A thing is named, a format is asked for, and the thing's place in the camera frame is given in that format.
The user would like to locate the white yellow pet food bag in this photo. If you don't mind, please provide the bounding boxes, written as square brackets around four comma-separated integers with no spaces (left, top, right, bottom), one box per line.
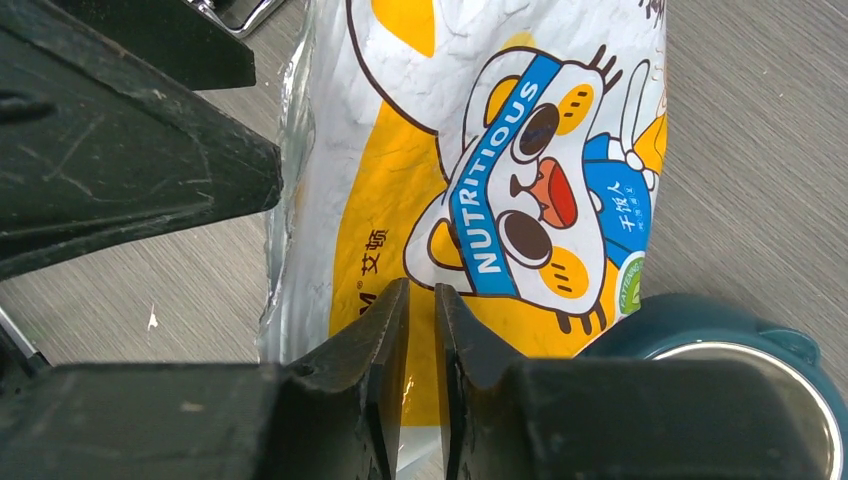
[259,1,667,479]

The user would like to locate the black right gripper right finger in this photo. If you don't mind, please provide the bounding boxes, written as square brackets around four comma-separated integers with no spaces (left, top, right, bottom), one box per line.
[435,285,825,479]

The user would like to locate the teal double pet bowl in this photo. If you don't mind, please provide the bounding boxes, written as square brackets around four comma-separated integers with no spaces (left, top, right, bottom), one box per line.
[580,293,847,479]

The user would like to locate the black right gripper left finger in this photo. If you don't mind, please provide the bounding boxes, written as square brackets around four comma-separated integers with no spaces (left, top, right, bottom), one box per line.
[1,280,409,479]

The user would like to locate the black foam-lined case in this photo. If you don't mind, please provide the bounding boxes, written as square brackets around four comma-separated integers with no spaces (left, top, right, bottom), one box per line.
[187,0,286,40]

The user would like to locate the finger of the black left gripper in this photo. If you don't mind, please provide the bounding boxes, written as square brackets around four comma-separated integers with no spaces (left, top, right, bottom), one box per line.
[54,0,256,90]
[1,1,283,279]

